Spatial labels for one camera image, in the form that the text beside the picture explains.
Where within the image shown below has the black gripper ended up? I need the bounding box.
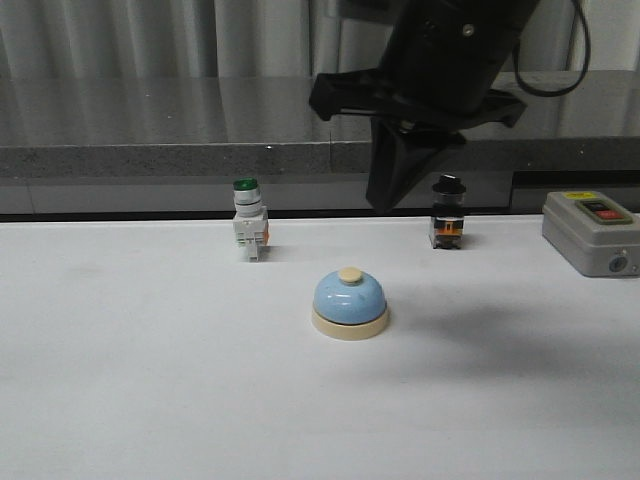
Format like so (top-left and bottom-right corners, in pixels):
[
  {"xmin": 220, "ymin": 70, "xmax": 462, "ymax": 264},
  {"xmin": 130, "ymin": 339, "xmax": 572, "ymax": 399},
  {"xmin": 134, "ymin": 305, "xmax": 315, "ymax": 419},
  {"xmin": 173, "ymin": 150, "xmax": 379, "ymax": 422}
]
[{"xmin": 309, "ymin": 1, "xmax": 538, "ymax": 213}]

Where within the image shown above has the blue call bell cream base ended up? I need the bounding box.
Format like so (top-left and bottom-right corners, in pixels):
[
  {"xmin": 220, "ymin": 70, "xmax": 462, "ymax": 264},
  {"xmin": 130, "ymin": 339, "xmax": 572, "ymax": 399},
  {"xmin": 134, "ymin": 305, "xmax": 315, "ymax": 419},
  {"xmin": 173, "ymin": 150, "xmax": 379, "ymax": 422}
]
[{"xmin": 311, "ymin": 266, "xmax": 390, "ymax": 341}]

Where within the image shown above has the grey stone counter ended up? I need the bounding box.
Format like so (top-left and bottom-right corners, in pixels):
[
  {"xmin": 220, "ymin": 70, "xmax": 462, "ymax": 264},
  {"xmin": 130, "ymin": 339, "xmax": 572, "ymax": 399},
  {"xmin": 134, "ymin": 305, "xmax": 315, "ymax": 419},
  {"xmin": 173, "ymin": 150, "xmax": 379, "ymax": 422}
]
[{"xmin": 1, "ymin": 71, "xmax": 639, "ymax": 220}]

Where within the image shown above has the grey curtain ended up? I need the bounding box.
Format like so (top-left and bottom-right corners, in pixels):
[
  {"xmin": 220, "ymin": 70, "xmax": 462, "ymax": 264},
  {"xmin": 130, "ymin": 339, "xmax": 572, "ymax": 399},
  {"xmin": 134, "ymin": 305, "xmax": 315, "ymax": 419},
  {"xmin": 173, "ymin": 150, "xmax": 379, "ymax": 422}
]
[{"xmin": 0, "ymin": 0, "xmax": 581, "ymax": 80}]

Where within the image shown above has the black selector switch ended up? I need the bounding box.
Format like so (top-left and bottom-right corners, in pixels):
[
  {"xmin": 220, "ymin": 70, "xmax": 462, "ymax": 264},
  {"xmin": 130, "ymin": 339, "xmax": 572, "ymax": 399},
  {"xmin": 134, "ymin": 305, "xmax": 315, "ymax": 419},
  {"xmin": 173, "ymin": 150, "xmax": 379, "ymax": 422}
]
[{"xmin": 429, "ymin": 174, "xmax": 466, "ymax": 250}]

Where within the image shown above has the green push button switch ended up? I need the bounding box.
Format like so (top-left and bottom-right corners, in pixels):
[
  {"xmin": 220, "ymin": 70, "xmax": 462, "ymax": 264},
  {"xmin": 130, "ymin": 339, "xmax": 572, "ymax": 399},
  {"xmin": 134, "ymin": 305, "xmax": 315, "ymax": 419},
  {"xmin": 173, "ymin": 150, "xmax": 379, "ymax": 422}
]
[{"xmin": 233, "ymin": 177, "xmax": 269, "ymax": 261}]

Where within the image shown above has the grey on off switch box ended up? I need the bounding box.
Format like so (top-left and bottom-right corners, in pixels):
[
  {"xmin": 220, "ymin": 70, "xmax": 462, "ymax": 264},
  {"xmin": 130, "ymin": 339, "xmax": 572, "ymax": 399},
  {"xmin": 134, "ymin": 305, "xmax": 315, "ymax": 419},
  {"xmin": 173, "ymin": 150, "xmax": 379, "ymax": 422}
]
[{"xmin": 542, "ymin": 191, "xmax": 639, "ymax": 277}]

